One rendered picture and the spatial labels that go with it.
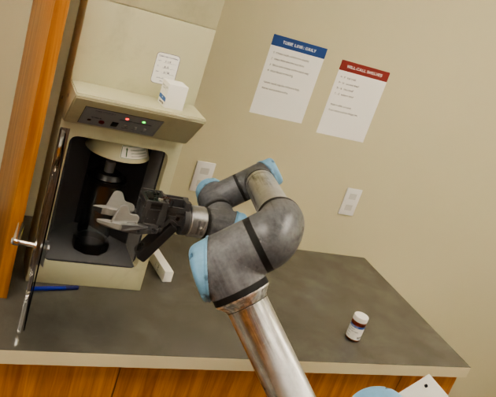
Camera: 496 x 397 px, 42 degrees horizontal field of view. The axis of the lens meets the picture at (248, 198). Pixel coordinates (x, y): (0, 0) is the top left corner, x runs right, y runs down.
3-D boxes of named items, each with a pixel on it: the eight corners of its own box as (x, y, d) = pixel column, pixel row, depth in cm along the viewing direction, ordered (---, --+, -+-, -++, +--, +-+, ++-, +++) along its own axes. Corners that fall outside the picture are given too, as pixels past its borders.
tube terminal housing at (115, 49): (20, 236, 196) (75, -21, 170) (124, 248, 210) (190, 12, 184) (24, 281, 175) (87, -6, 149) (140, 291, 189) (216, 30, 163)
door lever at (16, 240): (38, 233, 150) (41, 223, 149) (35, 253, 141) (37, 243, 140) (15, 228, 148) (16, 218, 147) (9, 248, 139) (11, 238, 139)
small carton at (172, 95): (157, 101, 162) (164, 77, 160) (175, 104, 165) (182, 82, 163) (163, 107, 158) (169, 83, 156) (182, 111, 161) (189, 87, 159)
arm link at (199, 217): (193, 228, 160) (202, 245, 153) (175, 226, 158) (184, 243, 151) (201, 201, 157) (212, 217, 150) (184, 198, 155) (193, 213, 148)
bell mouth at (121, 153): (81, 133, 182) (85, 115, 180) (142, 144, 190) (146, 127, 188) (90, 157, 167) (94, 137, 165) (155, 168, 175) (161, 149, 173)
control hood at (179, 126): (61, 117, 159) (69, 78, 156) (184, 141, 173) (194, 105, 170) (65, 133, 150) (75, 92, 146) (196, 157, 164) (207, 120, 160)
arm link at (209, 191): (238, 186, 172) (249, 211, 164) (200, 205, 172) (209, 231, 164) (227, 165, 167) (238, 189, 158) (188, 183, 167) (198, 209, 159)
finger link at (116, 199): (98, 183, 149) (138, 193, 150) (92, 206, 151) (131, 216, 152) (97, 188, 146) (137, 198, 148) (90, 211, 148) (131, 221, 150)
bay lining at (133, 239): (36, 216, 194) (61, 105, 182) (120, 227, 205) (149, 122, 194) (42, 257, 174) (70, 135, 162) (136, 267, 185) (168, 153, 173)
